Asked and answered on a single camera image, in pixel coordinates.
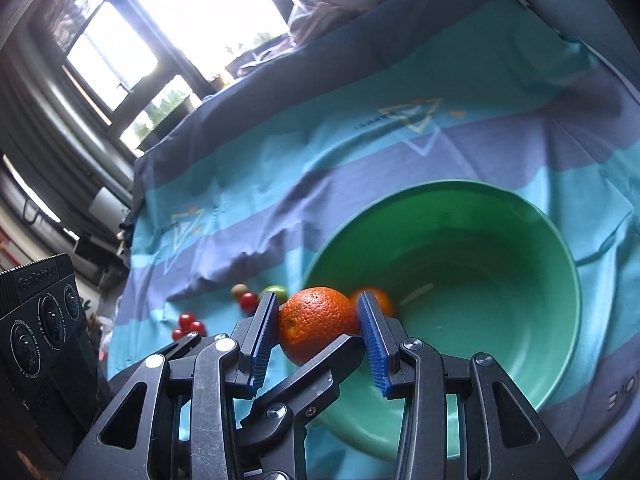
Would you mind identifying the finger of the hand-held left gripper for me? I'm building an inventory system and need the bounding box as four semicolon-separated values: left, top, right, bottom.
159;332;203;361
239;334;364;443

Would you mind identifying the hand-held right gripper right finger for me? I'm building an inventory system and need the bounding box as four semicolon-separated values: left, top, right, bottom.
356;290;581;480

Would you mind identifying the white plastic bag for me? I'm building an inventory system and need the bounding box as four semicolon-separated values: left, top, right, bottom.
99;317;117;362

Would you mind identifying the bright window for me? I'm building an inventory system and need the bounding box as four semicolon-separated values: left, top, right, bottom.
45;0;313;153

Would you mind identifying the green plastic bowl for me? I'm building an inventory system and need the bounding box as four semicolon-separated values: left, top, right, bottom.
301;181;582;462

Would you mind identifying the white box appliance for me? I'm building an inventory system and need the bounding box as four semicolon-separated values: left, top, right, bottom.
89;186;134;222

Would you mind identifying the light smooth orange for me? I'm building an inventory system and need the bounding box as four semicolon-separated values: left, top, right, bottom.
349;287;394;322

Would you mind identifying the grey cushion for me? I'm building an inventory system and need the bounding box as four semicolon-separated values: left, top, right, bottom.
519;0;603;47

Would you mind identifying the grey curtain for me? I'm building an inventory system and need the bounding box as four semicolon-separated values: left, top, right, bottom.
0;30;137;228

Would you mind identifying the teal and purple striped blanket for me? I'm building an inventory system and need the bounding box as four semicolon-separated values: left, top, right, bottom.
106;0;640;480

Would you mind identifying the long planter with green plants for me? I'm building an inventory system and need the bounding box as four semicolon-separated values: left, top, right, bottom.
134;87;202;154

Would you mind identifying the pile of crumpled clothes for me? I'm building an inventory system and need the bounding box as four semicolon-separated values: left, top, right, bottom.
286;0;403;50

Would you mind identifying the dark textured orange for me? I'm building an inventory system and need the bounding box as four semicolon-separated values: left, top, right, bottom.
278;287;361;366

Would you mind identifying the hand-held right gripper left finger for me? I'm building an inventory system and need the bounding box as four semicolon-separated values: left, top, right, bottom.
60;292;281;480

